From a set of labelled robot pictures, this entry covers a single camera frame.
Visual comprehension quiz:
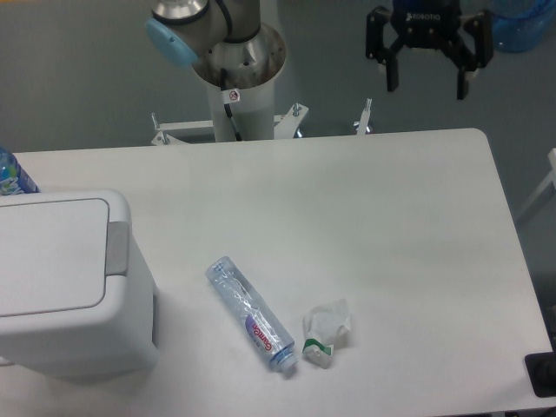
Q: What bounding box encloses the blue labelled bottle left edge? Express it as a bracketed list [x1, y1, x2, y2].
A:
[1, 147, 41, 196]

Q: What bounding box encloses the large blue water jug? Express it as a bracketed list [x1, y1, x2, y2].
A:
[489, 1, 555, 53]

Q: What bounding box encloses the white furniture frame right edge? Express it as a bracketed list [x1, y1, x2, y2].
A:
[514, 149, 555, 227]

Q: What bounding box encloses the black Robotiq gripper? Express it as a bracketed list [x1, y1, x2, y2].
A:
[365, 1, 493, 100]

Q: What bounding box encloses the clear empty plastic bottle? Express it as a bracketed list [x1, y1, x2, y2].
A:
[205, 256, 298, 375]

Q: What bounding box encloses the white pedestal base frame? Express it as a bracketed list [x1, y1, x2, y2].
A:
[149, 97, 374, 147]

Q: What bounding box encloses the black object table corner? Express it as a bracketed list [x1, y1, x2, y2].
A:
[525, 352, 555, 398]

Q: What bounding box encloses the white plastic trash can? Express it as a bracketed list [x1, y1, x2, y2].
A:
[1, 189, 158, 378]

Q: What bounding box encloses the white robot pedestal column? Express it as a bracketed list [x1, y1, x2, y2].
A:
[191, 20, 288, 142]

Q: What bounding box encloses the black cable on pedestal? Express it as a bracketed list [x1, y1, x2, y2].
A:
[219, 68, 242, 142]

